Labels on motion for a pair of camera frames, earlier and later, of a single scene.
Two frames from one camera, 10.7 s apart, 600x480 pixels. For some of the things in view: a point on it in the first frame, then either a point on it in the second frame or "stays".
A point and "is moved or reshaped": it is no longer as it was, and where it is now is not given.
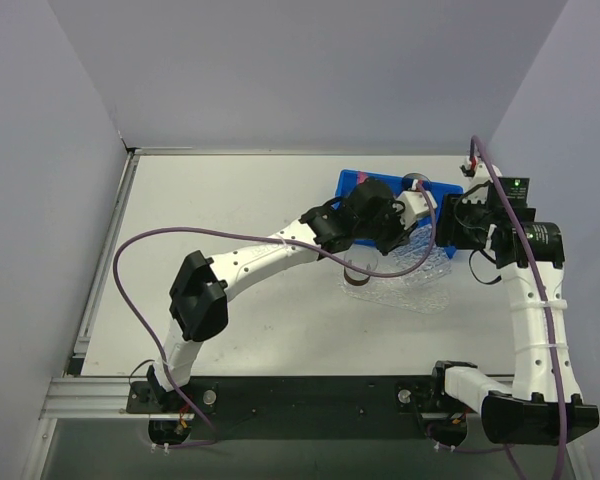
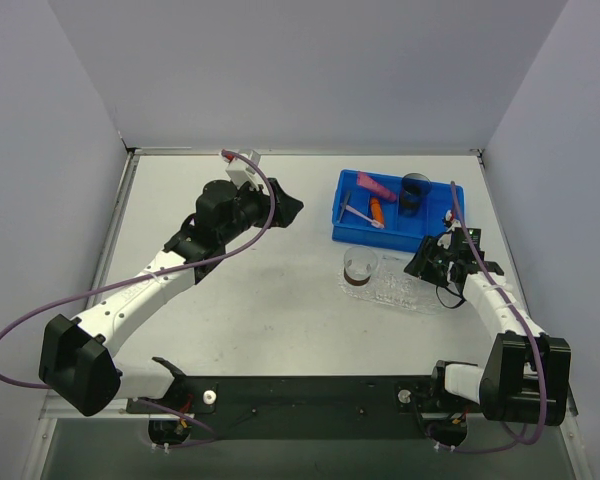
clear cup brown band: (365, 256) stays
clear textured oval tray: (424, 289) stays
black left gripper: (395, 235) → (272, 204)
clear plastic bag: (436, 265) is moved or reshaped
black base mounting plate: (305, 408) stays
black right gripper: (445, 220) → (431, 259)
